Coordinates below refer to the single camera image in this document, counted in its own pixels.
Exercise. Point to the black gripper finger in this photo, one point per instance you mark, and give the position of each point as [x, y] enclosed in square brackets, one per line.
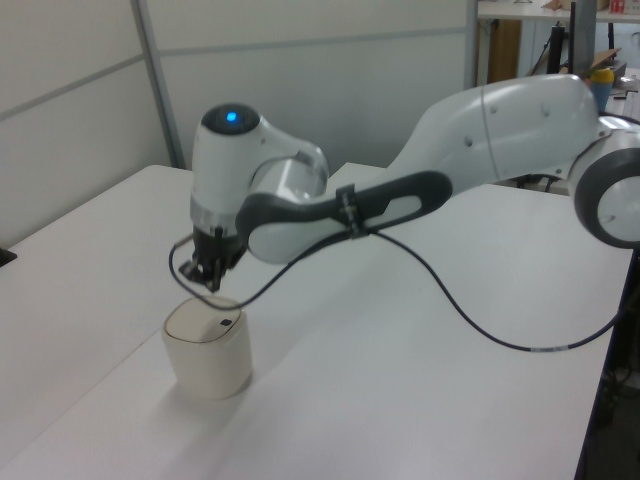
[216, 277]
[192, 271]

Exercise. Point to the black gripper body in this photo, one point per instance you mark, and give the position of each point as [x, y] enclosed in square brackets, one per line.
[215, 245]

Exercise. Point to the cream trash can lid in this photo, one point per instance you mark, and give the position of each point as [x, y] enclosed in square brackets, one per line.
[197, 320]

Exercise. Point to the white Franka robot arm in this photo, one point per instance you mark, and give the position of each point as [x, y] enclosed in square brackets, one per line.
[525, 125]

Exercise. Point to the small cream trash can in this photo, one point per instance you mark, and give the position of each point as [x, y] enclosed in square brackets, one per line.
[210, 370]

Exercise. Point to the black flat object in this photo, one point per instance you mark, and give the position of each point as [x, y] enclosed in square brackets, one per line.
[6, 256]

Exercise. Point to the white shelf desk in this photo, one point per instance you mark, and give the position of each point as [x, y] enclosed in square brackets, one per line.
[530, 15]

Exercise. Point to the black monitor stand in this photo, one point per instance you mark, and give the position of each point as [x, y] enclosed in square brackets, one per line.
[556, 47]

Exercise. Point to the yellow and blue bottle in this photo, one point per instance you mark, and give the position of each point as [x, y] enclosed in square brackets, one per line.
[602, 85]

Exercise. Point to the brown cardboard box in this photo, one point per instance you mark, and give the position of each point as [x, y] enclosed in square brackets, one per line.
[606, 56]

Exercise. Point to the grey partition post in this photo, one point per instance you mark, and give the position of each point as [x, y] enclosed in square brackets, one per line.
[160, 85]

